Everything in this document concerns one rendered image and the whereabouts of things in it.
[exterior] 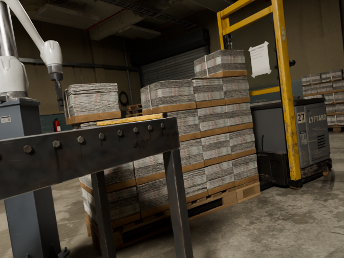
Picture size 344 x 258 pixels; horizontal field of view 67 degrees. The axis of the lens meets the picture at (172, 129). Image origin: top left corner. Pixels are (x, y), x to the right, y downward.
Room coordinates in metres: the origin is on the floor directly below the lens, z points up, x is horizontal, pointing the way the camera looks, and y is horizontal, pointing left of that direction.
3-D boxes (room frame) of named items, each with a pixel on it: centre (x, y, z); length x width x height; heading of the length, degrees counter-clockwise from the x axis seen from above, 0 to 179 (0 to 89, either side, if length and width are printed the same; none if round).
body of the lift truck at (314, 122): (2.80, -1.19, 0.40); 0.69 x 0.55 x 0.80; 30
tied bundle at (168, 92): (2.10, 0.01, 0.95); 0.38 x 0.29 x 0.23; 29
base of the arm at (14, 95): (1.54, 0.91, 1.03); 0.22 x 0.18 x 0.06; 175
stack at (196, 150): (2.03, 0.13, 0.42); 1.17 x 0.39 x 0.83; 120
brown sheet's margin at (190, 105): (2.09, 0.01, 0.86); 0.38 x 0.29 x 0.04; 29
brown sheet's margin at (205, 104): (2.24, -0.24, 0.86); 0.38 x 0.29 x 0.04; 31
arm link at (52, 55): (1.71, 0.70, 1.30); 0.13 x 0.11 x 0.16; 24
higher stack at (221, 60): (2.39, -0.50, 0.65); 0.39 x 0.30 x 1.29; 30
